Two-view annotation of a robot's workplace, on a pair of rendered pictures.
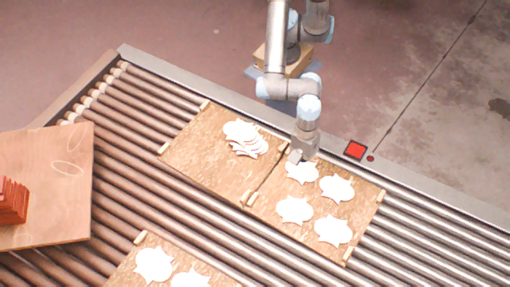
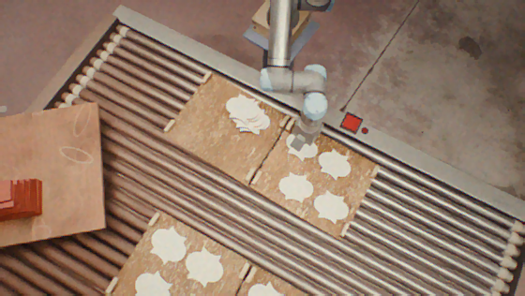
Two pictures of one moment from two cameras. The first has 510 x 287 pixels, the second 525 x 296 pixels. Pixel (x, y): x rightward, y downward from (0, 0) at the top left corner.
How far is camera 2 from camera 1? 0.53 m
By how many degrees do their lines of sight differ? 17
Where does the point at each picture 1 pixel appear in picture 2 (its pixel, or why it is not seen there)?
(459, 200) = (443, 171)
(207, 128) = (210, 102)
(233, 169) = (236, 145)
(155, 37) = not seen: outside the picture
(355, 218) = (352, 193)
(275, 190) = (277, 166)
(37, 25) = not seen: outside the picture
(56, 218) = (71, 209)
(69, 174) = (79, 162)
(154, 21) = not seen: outside the picture
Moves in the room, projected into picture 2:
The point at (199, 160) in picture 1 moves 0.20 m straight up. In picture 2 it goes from (204, 137) to (198, 117)
